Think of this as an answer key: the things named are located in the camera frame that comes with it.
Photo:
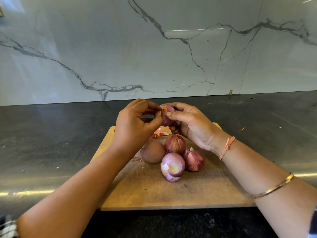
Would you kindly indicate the person's left hand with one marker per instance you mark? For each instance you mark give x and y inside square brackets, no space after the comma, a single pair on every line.
[131,126]

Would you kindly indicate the gold bangle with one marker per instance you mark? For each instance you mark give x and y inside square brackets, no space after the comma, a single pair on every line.
[275,186]

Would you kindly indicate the small red onion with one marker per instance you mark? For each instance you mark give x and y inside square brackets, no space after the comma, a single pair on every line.
[165,121]

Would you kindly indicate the white wall switch plate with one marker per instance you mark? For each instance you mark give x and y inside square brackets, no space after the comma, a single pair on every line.
[1,11]

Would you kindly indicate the wooden cutting board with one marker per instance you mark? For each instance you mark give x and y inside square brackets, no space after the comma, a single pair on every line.
[138,190]

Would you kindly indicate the black white plaid sleeve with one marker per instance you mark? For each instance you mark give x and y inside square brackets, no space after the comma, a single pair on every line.
[6,229]

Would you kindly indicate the person's right forearm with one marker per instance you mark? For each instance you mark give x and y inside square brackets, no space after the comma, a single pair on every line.
[267,186]

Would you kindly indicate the red onion with pale patch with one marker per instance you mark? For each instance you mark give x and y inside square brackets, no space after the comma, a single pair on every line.
[173,166]

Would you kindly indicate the brownish red onion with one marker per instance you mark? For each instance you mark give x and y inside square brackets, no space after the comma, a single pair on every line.
[152,151]

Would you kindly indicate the person's left forearm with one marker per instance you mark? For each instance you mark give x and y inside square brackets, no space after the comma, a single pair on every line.
[74,200]

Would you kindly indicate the pile of onion peels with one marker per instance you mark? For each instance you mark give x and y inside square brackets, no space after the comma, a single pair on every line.
[158,132]

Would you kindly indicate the person's right hand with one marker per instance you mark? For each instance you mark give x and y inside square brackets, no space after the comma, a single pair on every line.
[198,126]

